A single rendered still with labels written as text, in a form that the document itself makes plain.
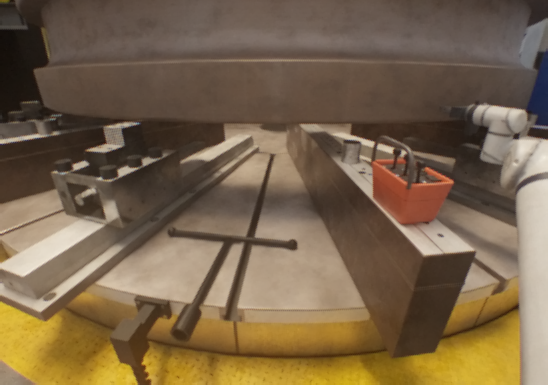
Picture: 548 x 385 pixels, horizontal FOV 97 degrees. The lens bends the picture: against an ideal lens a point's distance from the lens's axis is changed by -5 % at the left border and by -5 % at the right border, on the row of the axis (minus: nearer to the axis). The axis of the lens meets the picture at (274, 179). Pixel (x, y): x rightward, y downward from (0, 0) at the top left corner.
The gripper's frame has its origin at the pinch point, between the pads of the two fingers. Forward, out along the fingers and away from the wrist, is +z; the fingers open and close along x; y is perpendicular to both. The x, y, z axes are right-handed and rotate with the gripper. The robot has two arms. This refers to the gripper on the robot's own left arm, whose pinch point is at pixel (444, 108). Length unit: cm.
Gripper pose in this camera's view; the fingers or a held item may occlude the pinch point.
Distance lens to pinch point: 150.2
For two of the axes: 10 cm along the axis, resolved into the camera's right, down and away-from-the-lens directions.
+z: -2.9, -3.7, 8.8
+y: 0.0, -9.2, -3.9
